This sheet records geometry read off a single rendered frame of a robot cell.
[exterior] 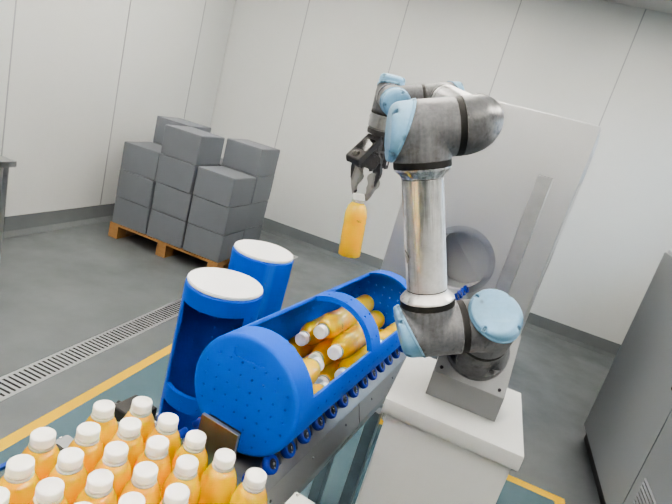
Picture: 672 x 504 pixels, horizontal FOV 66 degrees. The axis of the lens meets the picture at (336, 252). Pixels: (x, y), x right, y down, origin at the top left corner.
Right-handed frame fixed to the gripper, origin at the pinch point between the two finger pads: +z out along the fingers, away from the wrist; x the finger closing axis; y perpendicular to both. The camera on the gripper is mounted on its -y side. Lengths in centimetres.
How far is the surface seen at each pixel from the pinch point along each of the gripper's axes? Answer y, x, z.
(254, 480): -78, -33, 30
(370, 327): -16.6, -21.8, 29.6
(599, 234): 461, -58, 94
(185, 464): -85, -22, 29
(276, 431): -61, -25, 36
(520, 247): 85, -38, 23
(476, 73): 442, 119, -29
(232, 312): -14, 29, 52
